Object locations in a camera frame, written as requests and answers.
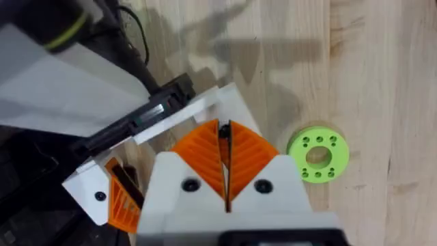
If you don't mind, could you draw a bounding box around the white orange right gripper right finger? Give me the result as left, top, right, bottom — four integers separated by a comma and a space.
227, 120, 313, 214

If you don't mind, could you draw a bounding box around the white orange right gripper left finger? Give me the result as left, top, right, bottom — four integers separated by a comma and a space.
136, 119, 228, 234

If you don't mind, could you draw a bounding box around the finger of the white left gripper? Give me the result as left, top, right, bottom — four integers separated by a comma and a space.
193, 82, 263, 137
61, 156, 145, 234

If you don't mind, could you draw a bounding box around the green disc with holes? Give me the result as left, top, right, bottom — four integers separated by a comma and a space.
285, 125, 350, 185

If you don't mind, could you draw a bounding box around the black cable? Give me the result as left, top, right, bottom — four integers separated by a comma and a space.
115, 3, 151, 66

